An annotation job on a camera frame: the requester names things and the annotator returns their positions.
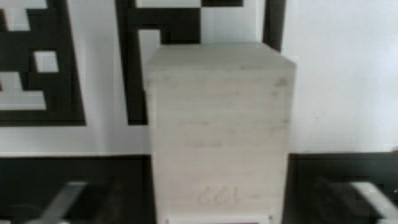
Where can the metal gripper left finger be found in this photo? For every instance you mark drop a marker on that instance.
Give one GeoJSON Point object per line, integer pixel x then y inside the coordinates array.
{"type": "Point", "coordinates": [60, 204]}

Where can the white marker base sheet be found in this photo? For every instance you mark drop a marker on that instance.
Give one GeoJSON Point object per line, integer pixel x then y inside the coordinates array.
{"type": "Point", "coordinates": [76, 44]}

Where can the white desk leg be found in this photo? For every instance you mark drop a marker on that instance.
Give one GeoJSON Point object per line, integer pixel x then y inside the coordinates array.
{"type": "Point", "coordinates": [218, 133]}

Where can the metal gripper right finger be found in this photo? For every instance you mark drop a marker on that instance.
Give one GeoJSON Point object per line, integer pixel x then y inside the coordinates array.
{"type": "Point", "coordinates": [378, 201]}

